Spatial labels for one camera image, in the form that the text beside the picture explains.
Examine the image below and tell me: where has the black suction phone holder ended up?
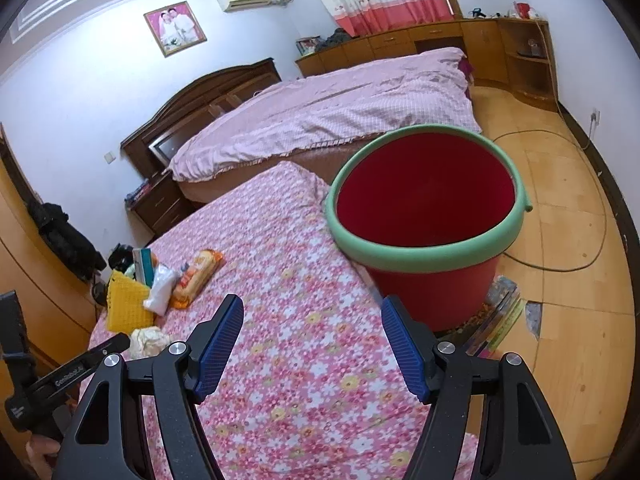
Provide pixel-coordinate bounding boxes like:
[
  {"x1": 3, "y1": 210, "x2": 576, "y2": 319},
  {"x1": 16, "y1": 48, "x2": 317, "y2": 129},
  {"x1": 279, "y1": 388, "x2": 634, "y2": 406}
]
[{"x1": 107, "y1": 243, "x2": 135, "y2": 272}]

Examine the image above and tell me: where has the floor cable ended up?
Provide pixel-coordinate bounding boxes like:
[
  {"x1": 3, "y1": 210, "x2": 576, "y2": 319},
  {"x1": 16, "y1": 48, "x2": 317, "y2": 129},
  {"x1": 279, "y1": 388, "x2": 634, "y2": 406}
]
[{"x1": 492, "y1": 115, "x2": 608, "y2": 272}]

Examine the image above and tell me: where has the orange snack packet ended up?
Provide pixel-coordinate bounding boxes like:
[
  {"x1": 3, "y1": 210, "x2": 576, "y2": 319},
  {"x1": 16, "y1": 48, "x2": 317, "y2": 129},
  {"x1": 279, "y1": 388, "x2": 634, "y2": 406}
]
[{"x1": 169, "y1": 250, "x2": 226, "y2": 309}]

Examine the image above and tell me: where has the dark wooden nightstand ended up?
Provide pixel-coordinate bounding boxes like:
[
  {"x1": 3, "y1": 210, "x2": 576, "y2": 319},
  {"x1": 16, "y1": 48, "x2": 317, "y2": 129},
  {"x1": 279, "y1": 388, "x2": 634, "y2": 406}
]
[{"x1": 124, "y1": 172, "x2": 193, "y2": 236}]

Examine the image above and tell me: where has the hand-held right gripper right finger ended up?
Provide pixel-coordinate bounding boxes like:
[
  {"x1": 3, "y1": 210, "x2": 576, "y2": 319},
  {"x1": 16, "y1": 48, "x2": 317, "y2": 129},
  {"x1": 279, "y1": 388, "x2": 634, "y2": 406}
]
[{"x1": 381, "y1": 296, "x2": 583, "y2": 480}]

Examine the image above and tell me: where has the stack of books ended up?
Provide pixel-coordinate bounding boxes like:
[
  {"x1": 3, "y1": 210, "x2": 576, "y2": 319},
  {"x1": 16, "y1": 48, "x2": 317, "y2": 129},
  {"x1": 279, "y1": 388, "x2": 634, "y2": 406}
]
[{"x1": 465, "y1": 277, "x2": 526, "y2": 358}]

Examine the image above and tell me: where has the wooden wardrobe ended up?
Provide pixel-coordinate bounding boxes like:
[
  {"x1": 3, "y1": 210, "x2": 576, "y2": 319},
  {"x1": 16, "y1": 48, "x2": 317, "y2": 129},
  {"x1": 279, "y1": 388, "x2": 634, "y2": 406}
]
[{"x1": 0, "y1": 125, "x2": 111, "y2": 386}]

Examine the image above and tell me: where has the brown bed base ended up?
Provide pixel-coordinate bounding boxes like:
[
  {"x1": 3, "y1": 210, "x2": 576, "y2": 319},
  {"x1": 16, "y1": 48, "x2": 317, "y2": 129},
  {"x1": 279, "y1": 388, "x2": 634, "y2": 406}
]
[{"x1": 177, "y1": 135, "x2": 386, "y2": 206}]

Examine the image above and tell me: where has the dark wooden headboard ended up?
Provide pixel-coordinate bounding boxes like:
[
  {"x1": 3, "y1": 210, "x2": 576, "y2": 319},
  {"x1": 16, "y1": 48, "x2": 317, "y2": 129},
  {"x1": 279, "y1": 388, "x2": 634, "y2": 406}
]
[{"x1": 120, "y1": 57, "x2": 283, "y2": 181}]

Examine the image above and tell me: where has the cream crumpled cloth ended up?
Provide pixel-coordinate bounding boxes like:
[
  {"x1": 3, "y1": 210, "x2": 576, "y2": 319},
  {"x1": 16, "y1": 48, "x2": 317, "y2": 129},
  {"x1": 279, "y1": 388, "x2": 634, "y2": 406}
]
[{"x1": 129, "y1": 326, "x2": 171, "y2": 359}]

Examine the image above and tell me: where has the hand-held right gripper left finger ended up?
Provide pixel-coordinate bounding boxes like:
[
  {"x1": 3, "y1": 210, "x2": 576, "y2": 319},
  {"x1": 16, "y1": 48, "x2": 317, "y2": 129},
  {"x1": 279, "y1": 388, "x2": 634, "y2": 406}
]
[{"x1": 52, "y1": 294, "x2": 245, "y2": 480}]

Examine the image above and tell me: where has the yellow mesh cloth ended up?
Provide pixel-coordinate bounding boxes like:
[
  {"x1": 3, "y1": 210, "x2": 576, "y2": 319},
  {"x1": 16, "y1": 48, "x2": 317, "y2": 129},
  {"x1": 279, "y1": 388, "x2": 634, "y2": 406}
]
[{"x1": 106, "y1": 270, "x2": 156, "y2": 333}]

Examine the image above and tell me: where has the black jacket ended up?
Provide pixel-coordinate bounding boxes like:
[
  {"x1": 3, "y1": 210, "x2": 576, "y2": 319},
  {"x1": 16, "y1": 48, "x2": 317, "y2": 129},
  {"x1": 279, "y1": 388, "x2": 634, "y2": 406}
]
[{"x1": 27, "y1": 202, "x2": 108, "y2": 281}]

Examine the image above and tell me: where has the person's left hand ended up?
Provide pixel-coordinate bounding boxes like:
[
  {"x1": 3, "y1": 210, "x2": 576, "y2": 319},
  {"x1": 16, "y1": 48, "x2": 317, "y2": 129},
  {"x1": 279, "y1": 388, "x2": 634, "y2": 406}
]
[{"x1": 25, "y1": 435, "x2": 63, "y2": 480}]

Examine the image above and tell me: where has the large bed with pink cover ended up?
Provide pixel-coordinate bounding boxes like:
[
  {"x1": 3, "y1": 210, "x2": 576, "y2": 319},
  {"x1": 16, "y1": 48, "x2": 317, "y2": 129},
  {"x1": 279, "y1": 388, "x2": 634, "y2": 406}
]
[{"x1": 167, "y1": 47, "x2": 483, "y2": 183}]

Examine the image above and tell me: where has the dark clothes pile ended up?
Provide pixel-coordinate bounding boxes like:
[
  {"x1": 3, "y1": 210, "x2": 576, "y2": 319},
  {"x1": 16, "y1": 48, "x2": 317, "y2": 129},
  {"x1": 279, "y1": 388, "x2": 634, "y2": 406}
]
[{"x1": 320, "y1": 27, "x2": 361, "y2": 50}]

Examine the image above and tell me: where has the framed wall photo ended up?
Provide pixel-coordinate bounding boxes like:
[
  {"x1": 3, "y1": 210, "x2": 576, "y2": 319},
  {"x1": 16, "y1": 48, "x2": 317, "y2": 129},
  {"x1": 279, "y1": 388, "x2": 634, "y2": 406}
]
[{"x1": 144, "y1": 2, "x2": 207, "y2": 57}]

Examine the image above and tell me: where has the pink floral table cloth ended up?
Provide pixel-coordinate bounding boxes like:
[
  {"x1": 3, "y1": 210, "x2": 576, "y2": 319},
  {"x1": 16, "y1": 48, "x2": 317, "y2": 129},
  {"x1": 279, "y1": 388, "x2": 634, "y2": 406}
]
[{"x1": 89, "y1": 160, "x2": 481, "y2": 480}]

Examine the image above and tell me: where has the long wooden cabinet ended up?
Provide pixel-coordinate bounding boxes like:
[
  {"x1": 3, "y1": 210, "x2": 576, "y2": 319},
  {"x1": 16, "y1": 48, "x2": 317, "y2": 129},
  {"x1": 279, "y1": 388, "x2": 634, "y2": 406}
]
[{"x1": 295, "y1": 17, "x2": 556, "y2": 106}]

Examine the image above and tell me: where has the white plastic packet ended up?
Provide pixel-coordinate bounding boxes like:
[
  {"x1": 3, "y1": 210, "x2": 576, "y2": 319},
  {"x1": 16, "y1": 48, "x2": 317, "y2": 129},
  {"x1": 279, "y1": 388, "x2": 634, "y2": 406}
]
[{"x1": 143, "y1": 264, "x2": 183, "y2": 316}]

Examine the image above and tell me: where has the red bucket with green rim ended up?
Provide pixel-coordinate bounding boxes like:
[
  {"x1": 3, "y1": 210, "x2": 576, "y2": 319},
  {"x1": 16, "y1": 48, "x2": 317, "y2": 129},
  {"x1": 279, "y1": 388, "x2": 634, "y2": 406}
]
[{"x1": 324, "y1": 124, "x2": 534, "y2": 333}]

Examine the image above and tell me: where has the green and white box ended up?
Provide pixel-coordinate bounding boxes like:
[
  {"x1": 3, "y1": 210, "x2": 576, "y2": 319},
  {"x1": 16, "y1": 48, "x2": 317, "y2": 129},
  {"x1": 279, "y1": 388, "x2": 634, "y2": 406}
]
[{"x1": 131, "y1": 247, "x2": 158, "y2": 286}]

